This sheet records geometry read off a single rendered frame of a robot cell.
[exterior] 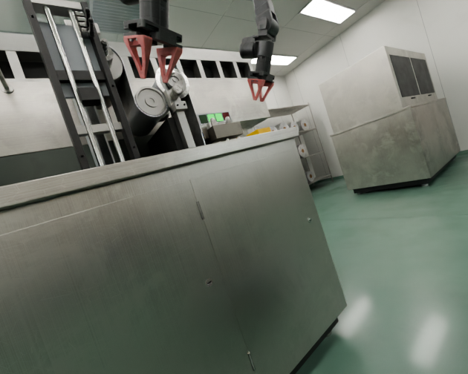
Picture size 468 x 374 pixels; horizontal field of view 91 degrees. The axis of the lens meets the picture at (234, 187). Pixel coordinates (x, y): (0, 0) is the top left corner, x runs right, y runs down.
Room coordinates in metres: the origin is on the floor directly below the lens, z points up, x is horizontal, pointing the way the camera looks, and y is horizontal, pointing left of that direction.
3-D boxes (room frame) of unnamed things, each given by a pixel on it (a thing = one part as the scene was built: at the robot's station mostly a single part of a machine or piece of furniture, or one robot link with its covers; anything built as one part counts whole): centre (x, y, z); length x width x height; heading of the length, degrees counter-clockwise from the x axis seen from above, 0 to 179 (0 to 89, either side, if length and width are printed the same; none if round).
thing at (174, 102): (0.94, 0.11, 1.05); 0.06 x 0.05 x 0.31; 35
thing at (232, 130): (1.23, 0.05, 1.00); 0.40 x 0.16 x 0.06; 35
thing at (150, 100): (1.03, 0.28, 1.17); 0.26 x 0.12 x 0.12; 35
